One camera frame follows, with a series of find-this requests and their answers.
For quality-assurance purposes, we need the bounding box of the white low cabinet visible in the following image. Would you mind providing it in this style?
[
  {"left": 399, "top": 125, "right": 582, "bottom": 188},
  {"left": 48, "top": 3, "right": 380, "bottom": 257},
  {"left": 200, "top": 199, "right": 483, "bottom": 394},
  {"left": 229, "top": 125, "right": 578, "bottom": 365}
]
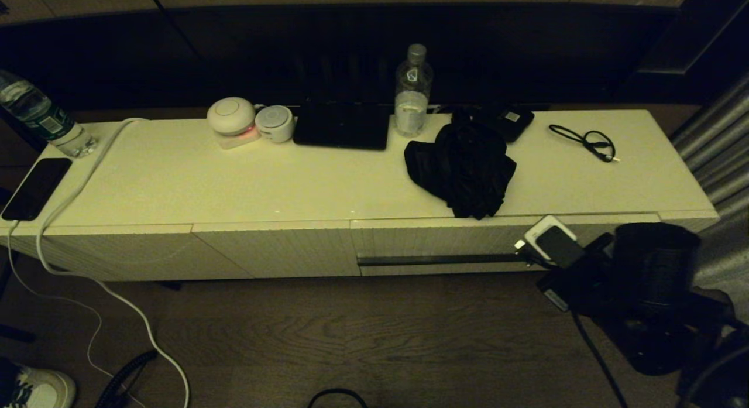
[{"left": 0, "top": 109, "right": 720, "bottom": 282}]

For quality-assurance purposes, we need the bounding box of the black smartphone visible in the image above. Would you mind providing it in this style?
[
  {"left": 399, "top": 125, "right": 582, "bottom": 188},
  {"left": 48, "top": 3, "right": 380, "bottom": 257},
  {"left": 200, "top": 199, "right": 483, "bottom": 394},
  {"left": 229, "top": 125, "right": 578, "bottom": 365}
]
[{"left": 1, "top": 157, "right": 73, "bottom": 222}]

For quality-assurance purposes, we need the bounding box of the white round dome device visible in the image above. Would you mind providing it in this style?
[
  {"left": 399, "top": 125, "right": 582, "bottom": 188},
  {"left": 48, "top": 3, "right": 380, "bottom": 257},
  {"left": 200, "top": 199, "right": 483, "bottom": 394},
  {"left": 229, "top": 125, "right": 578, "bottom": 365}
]
[{"left": 207, "top": 97, "right": 262, "bottom": 150}]

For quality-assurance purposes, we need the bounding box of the clear plastic water bottle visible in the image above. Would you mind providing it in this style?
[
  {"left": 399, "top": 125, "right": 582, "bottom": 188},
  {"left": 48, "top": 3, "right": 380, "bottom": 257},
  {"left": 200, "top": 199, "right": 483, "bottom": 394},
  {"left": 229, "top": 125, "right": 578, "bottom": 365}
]
[{"left": 394, "top": 43, "right": 434, "bottom": 138}]

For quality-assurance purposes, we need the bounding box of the white cabinet door panel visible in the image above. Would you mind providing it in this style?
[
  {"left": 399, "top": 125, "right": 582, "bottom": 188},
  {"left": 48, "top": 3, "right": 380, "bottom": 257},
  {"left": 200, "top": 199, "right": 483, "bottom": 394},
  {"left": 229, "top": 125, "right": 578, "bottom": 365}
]
[
  {"left": 0, "top": 224, "right": 253, "bottom": 282},
  {"left": 192, "top": 221, "right": 362, "bottom": 279}
]

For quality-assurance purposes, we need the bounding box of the white sneaker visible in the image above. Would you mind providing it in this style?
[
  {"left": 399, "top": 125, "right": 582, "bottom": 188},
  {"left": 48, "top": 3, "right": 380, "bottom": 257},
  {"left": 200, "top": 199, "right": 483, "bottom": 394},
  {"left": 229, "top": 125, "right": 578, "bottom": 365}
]
[{"left": 0, "top": 361, "right": 77, "bottom": 408}]

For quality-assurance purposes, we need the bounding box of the black tablet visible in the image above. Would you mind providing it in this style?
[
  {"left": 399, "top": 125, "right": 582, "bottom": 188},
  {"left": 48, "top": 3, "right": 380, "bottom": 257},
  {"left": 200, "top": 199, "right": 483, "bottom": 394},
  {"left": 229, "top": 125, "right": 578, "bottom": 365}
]
[{"left": 293, "top": 99, "right": 391, "bottom": 151}]

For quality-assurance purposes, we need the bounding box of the white cabinet drawer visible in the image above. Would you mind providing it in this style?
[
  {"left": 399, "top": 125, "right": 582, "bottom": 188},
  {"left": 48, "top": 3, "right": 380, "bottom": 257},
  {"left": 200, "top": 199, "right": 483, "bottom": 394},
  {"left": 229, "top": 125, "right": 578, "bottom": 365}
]
[{"left": 350, "top": 214, "right": 663, "bottom": 277}]

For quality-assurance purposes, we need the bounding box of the black cable loop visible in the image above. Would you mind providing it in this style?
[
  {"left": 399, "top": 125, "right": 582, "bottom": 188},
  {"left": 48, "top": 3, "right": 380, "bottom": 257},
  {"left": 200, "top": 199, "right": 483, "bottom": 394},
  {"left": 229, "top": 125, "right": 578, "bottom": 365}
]
[{"left": 307, "top": 387, "right": 369, "bottom": 408}]

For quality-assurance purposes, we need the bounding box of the grey curtain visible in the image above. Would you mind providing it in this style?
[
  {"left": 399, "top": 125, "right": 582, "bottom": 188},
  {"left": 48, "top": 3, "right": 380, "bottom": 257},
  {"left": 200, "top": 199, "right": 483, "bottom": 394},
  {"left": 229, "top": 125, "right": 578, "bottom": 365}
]
[{"left": 670, "top": 73, "right": 749, "bottom": 306}]

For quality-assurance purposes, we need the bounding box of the labelled plastic water bottle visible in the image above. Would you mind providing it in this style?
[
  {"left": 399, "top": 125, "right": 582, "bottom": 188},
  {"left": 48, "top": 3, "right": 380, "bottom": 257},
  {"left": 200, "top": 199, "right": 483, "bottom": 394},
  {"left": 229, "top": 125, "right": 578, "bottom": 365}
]
[{"left": 0, "top": 70, "right": 97, "bottom": 159}]

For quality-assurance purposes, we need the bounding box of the black crumpled cloth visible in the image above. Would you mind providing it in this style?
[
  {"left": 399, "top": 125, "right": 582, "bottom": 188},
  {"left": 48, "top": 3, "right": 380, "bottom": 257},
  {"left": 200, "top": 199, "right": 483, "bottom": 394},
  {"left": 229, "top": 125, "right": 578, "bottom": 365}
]
[{"left": 403, "top": 122, "right": 518, "bottom": 220}]

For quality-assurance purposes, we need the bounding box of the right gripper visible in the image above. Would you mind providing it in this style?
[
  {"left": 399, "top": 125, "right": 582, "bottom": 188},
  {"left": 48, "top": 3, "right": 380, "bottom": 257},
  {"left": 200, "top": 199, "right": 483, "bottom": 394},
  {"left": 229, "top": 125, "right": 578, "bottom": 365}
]
[{"left": 535, "top": 232, "right": 616, "bottom": 315}]

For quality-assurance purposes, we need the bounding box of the small black device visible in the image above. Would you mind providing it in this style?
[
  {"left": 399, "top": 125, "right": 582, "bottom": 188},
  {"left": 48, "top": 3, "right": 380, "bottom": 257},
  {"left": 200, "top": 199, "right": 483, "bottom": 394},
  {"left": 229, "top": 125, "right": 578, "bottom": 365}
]
[{"left": 490, "top": 107, "right": 535, "bottom": 143}]

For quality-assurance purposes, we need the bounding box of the small white round speaker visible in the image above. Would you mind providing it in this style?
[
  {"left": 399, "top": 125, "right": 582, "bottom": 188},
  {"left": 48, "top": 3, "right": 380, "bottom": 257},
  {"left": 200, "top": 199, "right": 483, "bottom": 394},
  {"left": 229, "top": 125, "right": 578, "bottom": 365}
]
[{"left": 255, "top": 105, "right": 295, "bottom": 144}]

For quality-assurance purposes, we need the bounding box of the short black cable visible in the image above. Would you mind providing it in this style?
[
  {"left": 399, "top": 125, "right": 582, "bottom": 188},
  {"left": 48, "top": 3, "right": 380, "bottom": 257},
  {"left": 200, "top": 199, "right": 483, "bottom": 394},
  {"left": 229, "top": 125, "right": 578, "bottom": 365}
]
[{"left": 548, "top": 124, "right": 621, "bottom": 163}]

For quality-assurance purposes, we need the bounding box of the thin white cable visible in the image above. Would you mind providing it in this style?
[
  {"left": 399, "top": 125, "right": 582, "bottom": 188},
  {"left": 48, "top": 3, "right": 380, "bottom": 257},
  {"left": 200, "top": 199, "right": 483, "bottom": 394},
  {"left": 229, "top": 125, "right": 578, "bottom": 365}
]
[{"left": 6, "top": 220, "right": 147, "bottom": 408}]

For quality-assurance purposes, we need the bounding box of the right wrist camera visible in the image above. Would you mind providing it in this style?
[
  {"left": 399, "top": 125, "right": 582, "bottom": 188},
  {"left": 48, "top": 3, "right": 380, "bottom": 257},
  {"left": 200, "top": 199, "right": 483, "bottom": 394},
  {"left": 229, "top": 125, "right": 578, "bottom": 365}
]
[{"left": 514, "top": 215, "right": 586, "bottom": 269}]

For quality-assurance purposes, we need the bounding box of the black coiled cable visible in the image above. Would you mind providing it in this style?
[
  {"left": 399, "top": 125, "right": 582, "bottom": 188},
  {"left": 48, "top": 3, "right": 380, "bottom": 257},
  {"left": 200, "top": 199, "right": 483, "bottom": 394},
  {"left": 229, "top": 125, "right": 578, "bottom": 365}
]
[{"left": 95, "top": 349, "right": 159, "bottom": 408}]

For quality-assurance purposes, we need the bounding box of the thick white cable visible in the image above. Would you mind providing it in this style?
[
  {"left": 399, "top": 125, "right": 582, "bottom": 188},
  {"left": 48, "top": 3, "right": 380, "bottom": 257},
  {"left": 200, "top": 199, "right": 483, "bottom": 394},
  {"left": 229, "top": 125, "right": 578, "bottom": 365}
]
[{"left": 36, "top": 116, "right": 191, "bottom": 408}]

